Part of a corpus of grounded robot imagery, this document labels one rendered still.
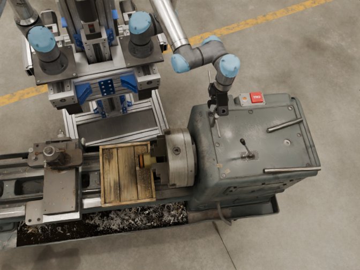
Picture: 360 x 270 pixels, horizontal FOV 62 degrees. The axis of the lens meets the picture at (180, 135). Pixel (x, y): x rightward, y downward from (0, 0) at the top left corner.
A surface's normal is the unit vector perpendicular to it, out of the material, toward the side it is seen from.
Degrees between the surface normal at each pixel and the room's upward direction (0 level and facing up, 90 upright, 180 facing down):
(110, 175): 0
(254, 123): 0
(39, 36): 8
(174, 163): 27
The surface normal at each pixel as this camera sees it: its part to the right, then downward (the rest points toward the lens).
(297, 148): 0.08, -0.39
